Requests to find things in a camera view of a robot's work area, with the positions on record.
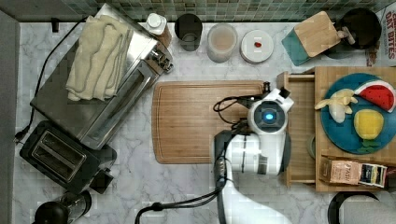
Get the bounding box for toy watermelon slice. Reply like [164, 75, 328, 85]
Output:
[355, 79, 396, 113]

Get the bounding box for white cap bottle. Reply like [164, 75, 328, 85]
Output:
[144, 13, 172, 48]

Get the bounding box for wooden drawer cabinet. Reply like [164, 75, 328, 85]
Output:
[314, 65, 396, 193]

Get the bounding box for green ceramic bowl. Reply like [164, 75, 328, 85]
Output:
[306, 134, 316, 159]

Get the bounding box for wooden cutting board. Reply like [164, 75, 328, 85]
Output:
[151, 80, 263, 164]

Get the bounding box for grey round appliance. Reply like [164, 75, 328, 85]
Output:
[327, 191, 396, 224]

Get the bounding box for dark glass cup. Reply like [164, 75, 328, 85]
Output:
[175, 13, 203, 51]

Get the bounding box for black two-slot toaster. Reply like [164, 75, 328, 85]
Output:
[20, 120, 117, 194]

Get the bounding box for toy banana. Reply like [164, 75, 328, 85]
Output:
[315, 89, 358, 123]

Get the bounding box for clear plastic jar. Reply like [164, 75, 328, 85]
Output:
[206, 23, 237, 63]

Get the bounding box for black power cable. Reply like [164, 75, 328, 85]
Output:
[14, 17, 90, 145]

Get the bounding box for dark tea bag packets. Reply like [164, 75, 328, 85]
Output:
[359, 163, 388, 188]

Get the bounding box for stainless toaster oven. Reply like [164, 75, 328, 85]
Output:
[31, 4, 173, 150]

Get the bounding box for blue round plate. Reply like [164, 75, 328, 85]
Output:
[320, 73, 396, 154]

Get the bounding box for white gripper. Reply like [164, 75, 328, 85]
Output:
[262, 81, 294, 113]

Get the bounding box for wooden drawer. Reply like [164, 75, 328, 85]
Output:
[276, 72, 316, 187]

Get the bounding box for beige folded towel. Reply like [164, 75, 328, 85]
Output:
[65, 15, 134, 101]

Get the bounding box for brown tea box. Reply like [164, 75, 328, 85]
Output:
[319, 157, 362, 185]

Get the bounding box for black round pot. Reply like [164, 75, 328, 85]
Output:
[324, 7, 382, 59]

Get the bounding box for oat bites cereal box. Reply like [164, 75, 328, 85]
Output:
[365, 2, 396, 67]

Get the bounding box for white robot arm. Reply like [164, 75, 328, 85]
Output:
[213, 88, 293, 224]

